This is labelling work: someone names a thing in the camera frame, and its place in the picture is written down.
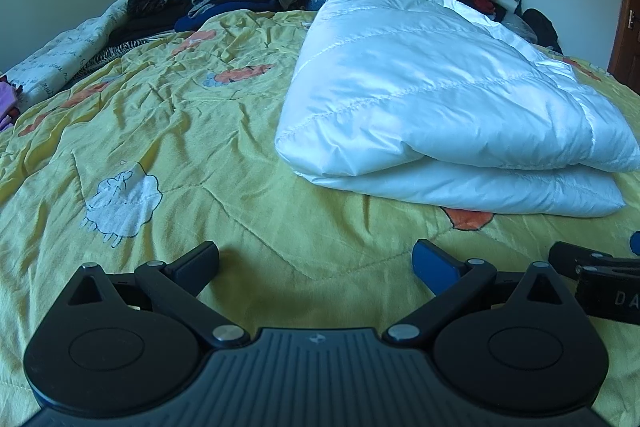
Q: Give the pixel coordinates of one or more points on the black bag by wall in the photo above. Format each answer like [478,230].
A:
[543,29]

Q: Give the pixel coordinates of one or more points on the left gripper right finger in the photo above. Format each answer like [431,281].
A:
[459,288]

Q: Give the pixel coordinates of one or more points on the brown wooden door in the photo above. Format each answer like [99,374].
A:
[624,60]

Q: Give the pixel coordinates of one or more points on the purple garment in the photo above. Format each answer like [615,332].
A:
[9,95]

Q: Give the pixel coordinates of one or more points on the white puffer jacket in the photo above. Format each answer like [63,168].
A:
[431,102]

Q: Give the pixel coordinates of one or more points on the yellow cartoon bed quilt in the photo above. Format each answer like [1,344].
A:
[171,145]

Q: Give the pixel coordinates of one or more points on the white patterned blanket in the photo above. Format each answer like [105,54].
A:
[45,72]

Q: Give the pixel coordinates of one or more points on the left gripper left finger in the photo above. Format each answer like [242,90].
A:
[173,289]

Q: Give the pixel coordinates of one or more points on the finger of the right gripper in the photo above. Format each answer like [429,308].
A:
[570,260]
[634,243]

